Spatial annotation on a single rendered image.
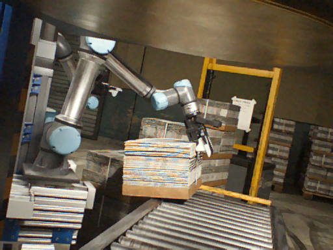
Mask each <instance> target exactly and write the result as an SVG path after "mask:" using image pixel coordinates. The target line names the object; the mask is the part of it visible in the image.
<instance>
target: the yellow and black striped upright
mask: <svg viewBox="0 0 333 250"><path fill-rule="evenodd" d="M35 47H36V46H35V45H34V44H32V43H30V46H29V52H28V59H27V64H26V68H25V77H24V80H23V86H22V93H21V99H20V104H19V111H18V117H17V121H16V130H15V133H14V139H13V145H12V151H11V155H10V163H9V167H8V172H7V182H6V186H5V191H4V198H3V203H2V207H1V216H0V241H1V240H2V237H3V229H4V225H5V219H6V218H7V208H8V203H9V199H10V190H11V187H12V181H13V175H14V169H15V166H16V157H17V153H18V148H19V141H20V135H21V129H22V123H23V117H24V113H25V104H26V101H27V95H28V88H29V83H30V79H31V70H32V67H31V66H32V65H33V59H34V50H35Z"/></svg>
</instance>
